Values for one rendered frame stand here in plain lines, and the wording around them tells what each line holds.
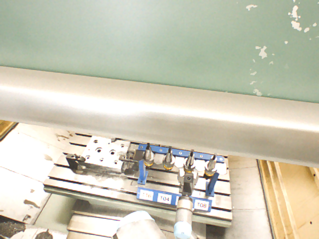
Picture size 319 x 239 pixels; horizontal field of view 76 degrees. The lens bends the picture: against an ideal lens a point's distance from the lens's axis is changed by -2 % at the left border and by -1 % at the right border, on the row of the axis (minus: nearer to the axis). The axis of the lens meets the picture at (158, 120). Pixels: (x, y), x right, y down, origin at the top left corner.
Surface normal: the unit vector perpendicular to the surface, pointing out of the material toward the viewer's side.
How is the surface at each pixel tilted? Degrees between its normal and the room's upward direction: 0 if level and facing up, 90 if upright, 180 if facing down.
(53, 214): 0
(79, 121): 90
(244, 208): 24
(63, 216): 0
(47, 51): 90
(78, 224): 7
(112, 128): 90
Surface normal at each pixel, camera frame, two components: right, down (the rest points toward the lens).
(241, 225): -0.38, -0.72
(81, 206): -0.11, -0.74
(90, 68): -0.18, 0.67
